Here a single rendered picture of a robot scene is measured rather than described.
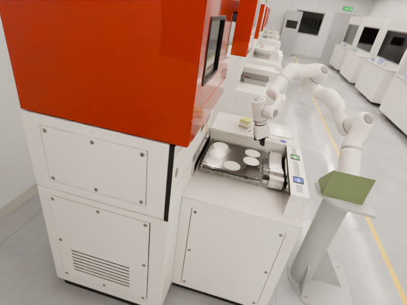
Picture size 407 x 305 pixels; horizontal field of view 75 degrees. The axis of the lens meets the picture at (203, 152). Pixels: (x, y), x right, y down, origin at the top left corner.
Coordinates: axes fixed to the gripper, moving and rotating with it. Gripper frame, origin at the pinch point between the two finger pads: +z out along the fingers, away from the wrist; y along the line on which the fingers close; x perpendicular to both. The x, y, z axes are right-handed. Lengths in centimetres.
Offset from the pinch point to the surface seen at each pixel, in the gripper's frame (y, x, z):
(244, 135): -6.2, 13.3, -1.1
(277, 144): 11.3, 1.0, 6.7
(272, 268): -28, -56, 43
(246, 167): -18.9, -15.3, 1.3
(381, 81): 497, 337, 221
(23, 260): -178, 19, 38
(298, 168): 7.4, -28.4, 4.9
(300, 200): -8, -52, 1
